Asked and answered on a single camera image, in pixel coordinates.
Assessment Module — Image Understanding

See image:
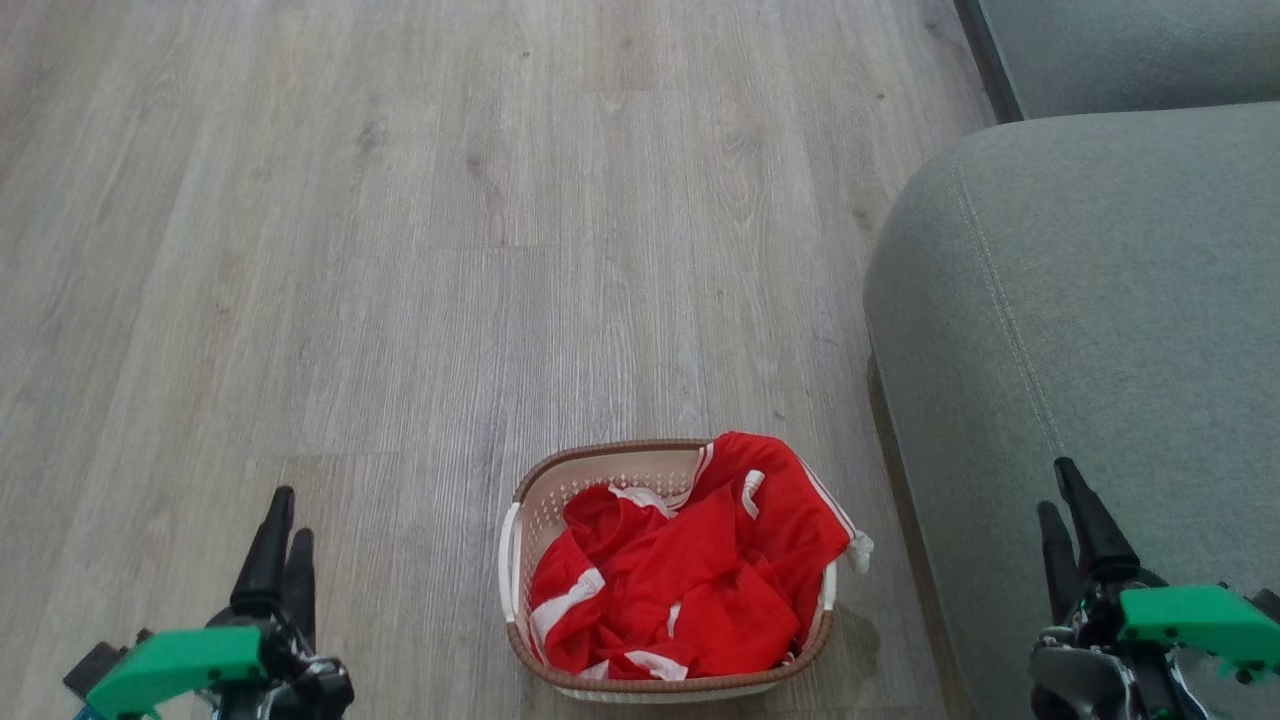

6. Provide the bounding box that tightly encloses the beige plastic laundry basket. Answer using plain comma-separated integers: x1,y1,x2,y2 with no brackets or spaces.
497,439,839,703

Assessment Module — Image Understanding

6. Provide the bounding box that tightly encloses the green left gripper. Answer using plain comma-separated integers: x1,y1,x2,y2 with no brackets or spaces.
63,487,356,720

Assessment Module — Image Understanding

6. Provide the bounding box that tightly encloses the grey fabric sofa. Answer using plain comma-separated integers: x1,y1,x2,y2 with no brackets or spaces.
864,101,1280,720

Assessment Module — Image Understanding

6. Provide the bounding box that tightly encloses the red and white garment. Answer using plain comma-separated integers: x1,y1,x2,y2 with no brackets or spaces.
528,431,875,682

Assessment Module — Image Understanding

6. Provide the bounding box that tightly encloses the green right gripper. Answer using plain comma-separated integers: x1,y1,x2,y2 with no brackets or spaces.
1029,457,1280,720

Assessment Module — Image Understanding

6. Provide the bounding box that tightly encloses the grey sofa seat section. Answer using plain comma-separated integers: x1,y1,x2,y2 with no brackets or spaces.
955,0,1280,123

